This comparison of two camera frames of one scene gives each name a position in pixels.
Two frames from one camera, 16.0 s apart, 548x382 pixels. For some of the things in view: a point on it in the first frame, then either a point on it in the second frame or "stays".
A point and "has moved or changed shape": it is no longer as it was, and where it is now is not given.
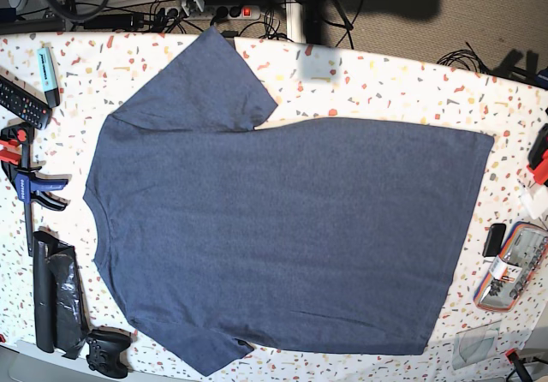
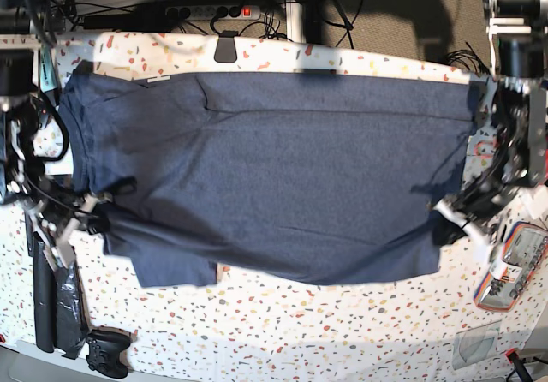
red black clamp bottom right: x=512 y=356 stays
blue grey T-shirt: x=336 y=235 has moved or changed shape
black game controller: x=105 y=345 stays
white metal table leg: x=295 y=26 stays
